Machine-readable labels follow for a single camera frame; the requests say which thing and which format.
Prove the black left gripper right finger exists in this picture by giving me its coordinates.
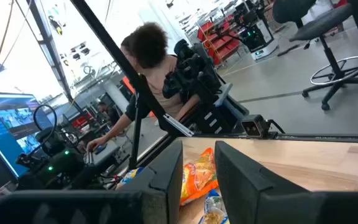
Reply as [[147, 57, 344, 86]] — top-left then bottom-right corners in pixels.
[[214, 140, 358, 224]]

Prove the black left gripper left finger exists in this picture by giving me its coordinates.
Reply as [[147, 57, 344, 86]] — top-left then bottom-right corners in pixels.
[[0, 139, 184, 224]]

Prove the blue Maruchan noodle packet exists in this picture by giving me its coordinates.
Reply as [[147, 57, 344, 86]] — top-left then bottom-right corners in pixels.
[[197, 189, 230, 224], [116, 167, 145, 189]]

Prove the orange Maruchan noodle packet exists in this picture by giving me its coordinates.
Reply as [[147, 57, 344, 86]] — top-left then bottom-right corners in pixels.
[[180, 147, 219, 207]]

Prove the person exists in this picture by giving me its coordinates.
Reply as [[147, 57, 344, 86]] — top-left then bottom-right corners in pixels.
[[96, 101, 121, 126], [85, 21, 200, 153]]

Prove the red storage shelf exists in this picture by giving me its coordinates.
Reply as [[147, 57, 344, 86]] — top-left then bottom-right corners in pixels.
[[196, 14, 241, 67]]

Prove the white mobile robot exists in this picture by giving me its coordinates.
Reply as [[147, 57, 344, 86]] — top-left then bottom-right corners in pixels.
[[239, 9, 279, 60]]

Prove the computer monitor blue screen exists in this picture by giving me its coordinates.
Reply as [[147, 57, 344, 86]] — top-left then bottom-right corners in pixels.
[[0, 91, 55, 180]]

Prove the black office chair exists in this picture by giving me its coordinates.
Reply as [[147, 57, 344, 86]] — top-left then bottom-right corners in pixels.
[[272, 0, 358, 112]]

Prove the black table-edge camera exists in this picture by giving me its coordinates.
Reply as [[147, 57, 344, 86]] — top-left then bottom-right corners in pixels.
[[240, 114, 272, 139]]

